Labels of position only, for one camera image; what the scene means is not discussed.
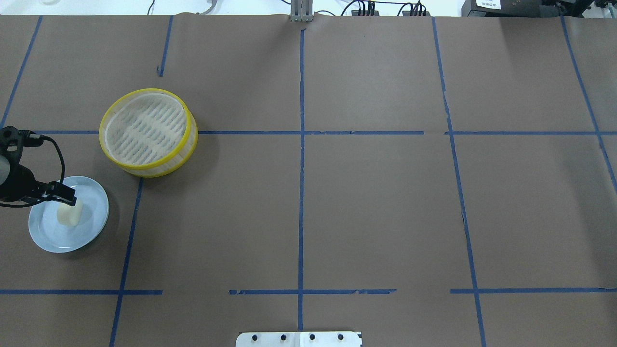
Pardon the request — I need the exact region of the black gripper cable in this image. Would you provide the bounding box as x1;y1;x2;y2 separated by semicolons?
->
27;134;66;186

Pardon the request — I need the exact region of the aluminium frame post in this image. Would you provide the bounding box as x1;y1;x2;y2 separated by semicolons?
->
288;0;314;23

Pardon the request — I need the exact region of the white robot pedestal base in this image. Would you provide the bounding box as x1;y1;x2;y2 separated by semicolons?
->
235;331;363;347

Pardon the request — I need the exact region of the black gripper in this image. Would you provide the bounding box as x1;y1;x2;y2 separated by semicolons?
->
0;164;77;206

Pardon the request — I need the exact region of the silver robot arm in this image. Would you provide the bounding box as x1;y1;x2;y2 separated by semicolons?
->
0;154;77;208

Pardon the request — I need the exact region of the light blue plate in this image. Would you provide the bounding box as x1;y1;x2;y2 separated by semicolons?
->
28;176;109;253

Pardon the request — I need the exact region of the yellow round steamer basket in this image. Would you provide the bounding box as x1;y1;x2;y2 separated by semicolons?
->
98;88;199;178

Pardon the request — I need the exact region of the white steamed bun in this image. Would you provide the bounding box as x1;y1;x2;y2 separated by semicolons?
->
56;199;83;227

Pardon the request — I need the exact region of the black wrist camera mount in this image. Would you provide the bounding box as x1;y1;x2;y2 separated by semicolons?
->
0;126;42;165

